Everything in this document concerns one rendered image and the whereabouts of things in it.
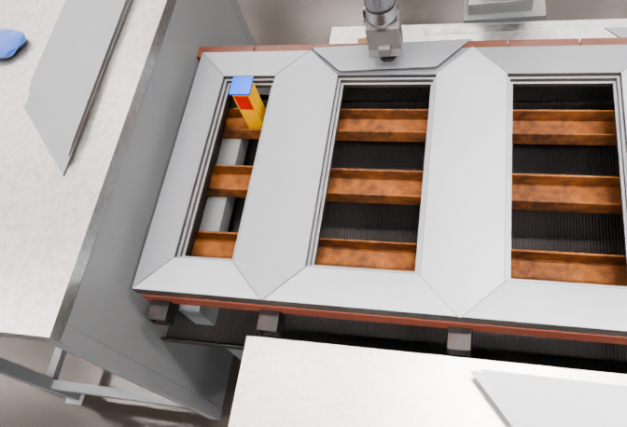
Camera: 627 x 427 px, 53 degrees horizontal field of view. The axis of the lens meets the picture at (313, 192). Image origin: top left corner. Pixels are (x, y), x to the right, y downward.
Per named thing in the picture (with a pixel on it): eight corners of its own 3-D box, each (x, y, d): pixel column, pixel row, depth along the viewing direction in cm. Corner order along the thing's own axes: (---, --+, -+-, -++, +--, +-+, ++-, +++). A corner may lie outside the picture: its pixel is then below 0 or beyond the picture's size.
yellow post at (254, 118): (268, 134, 188) (249, 95, 171) (252, 133, 189) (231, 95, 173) (271, 120, 190) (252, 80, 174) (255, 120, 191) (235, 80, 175)
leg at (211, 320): (267, 370, 223) (199, 311, 165) (251, 368, 225) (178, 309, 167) (271, 353, 226) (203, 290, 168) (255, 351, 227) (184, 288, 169)
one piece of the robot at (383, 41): (359, 29, 153) (368, 71, 167) (396, 27, 151) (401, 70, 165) (363, -1, 157) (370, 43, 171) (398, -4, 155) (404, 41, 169)
